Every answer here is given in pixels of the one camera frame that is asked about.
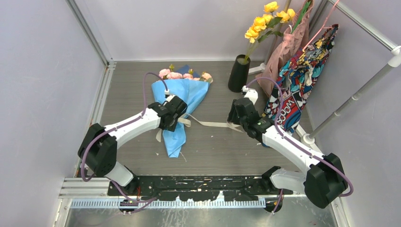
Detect yellow flowers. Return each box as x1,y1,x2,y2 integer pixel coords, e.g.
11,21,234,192
243,1,296,63

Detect white metal clothes rack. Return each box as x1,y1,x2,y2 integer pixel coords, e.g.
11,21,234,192
248,0,401,157

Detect colourful cartoon print garment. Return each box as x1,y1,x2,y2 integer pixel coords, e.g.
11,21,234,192
262,24,339,135

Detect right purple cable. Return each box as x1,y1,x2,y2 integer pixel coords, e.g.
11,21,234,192
245,77,355,214

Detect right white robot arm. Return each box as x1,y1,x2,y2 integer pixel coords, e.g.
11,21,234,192
227,97,349,209

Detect cream ribbon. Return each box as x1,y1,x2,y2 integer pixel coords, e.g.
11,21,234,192
156,113,244,143

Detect white slotted cable duct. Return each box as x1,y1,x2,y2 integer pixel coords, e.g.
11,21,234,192
70,198,266,209

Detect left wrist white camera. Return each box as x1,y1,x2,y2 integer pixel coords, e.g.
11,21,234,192
165,90,175,102

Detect black vase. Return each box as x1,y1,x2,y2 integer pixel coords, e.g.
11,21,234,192
228,54,251,93

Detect purple cable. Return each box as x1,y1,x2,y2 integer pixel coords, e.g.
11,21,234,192
245,77,355,214
79,72,170,214

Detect pink clothes hanger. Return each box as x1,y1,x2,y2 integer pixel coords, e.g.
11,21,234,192
302,0,340,52

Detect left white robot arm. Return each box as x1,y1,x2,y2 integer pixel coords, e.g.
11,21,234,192
78,95,188,195

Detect pink garment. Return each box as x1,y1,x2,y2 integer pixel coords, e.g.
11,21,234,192
255,1,314,96

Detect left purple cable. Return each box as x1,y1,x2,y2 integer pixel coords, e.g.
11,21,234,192
79,72,170,214

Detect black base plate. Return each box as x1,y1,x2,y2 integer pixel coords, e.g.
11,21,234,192
125,175,279,202

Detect green clothes hanger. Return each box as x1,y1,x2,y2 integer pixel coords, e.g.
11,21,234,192
291,0,313,34

